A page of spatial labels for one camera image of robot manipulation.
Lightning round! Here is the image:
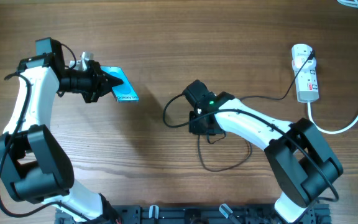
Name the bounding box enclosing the cyan screen smartphone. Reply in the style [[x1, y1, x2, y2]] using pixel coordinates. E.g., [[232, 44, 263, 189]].
[[101, 66, 139, 103]]

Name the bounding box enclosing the white power strip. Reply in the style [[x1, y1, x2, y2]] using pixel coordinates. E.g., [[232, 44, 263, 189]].
[[291, 44, 319, 103]]

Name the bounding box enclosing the black usb charging cable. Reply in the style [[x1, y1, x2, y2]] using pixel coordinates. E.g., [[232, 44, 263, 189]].
[[196, 49, 316, 172]]

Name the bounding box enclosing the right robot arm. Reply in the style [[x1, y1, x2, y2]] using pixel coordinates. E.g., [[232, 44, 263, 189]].
[[182, 80, 343, 223]]

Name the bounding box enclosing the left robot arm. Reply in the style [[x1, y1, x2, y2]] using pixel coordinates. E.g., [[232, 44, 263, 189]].
[[0, 37, 122, 223]]

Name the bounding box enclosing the white charger plug adapter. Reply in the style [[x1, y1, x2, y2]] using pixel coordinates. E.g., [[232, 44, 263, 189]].
[[291, 52, 316, 72]]

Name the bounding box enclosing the black left camera cable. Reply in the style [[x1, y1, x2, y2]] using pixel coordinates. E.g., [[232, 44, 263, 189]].
[[0, 72, 93, 223]]

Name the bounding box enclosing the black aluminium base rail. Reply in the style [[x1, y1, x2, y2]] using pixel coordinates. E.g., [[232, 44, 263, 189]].
[[54, 203, 332, 224]]

